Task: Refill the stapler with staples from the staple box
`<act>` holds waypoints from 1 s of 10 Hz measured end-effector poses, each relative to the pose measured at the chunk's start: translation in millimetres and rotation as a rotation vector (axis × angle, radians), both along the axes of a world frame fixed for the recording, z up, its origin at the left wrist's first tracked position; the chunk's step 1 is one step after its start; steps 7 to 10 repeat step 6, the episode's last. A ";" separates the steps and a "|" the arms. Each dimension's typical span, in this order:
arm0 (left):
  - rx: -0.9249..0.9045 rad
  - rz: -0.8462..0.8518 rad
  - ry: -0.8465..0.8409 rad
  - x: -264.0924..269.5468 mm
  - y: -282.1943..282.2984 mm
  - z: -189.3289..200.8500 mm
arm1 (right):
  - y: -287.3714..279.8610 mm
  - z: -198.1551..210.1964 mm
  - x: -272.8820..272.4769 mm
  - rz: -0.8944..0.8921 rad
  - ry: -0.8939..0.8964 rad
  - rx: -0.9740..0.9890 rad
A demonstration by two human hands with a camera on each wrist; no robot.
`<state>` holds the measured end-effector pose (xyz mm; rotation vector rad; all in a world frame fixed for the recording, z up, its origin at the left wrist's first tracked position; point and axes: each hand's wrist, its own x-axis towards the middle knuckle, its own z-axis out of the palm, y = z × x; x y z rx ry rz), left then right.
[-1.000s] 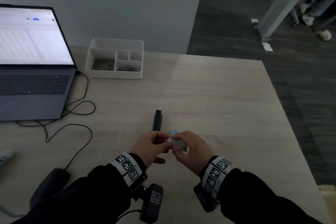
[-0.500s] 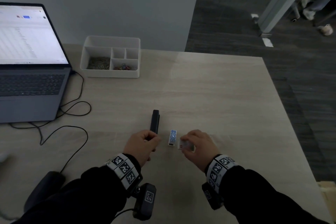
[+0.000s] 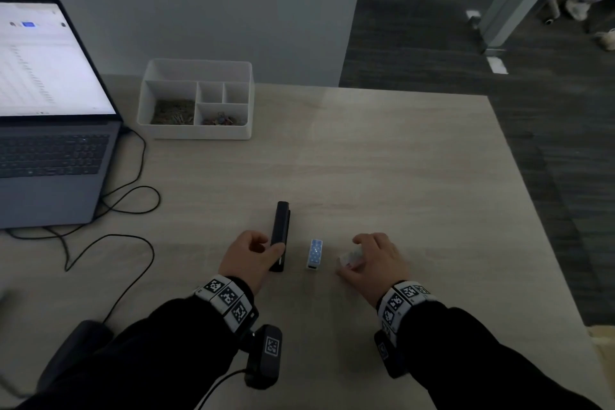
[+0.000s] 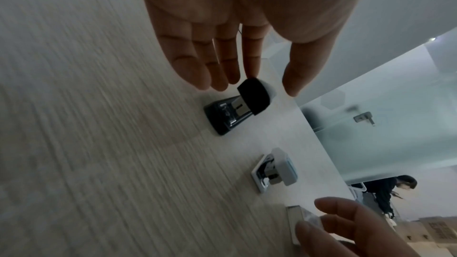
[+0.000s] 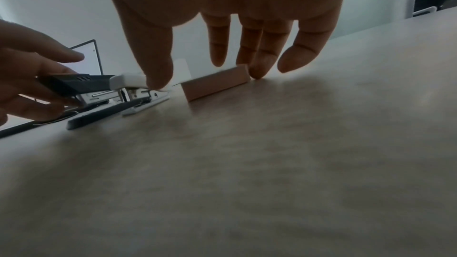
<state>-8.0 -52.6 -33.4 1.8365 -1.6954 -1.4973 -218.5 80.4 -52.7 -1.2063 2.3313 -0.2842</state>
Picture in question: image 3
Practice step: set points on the person's right hand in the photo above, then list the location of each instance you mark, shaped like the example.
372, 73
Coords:
382, 265

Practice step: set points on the person's left hand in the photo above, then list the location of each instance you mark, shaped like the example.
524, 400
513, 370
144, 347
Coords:
245, 260

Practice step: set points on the small white red box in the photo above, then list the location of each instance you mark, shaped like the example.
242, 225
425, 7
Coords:
350, 258

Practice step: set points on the black stapler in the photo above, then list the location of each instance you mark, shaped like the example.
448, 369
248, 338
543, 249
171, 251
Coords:
280, 227

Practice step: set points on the person's left forearm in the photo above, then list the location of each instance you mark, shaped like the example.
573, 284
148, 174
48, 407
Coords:
144, 361

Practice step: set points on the person's right forearm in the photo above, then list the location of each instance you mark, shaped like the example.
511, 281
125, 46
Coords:
490, 366

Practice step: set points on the left wrist marker band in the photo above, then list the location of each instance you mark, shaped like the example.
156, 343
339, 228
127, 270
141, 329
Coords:
226, 301

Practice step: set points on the wrist marker band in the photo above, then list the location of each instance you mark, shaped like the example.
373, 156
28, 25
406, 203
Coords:
403, 309
226, 301

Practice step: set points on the right wrist marker band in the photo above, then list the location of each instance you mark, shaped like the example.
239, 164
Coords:
403, 309

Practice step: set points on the blue staple box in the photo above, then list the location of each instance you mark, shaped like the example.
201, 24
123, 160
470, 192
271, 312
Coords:
314, 253

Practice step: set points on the pile of coloured clips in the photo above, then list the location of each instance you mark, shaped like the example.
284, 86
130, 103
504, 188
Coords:
221, 120

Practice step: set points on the pile of silver paper clips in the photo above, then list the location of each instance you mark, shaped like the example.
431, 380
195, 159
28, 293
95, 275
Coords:
174, 113

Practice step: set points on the black oval pad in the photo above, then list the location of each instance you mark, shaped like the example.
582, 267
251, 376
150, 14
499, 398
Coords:
72, 352

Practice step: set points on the white organizer tray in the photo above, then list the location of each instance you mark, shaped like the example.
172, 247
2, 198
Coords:
197, 69

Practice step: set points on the grey laptop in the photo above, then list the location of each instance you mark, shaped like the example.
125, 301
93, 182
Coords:
48, 174

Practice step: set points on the white floor plate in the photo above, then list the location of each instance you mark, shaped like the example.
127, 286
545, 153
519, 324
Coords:
497, 65

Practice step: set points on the white door stop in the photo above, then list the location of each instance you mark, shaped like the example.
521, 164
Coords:
473, 19

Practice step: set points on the office chair base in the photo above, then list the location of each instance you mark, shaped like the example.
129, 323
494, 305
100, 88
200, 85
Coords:
552, 6

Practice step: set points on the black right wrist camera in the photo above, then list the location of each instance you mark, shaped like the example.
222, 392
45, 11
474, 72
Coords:
389, 357

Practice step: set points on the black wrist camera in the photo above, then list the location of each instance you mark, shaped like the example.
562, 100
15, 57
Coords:
264, 357
389, 357

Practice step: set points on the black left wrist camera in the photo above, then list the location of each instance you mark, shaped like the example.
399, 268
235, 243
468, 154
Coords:
264, 357

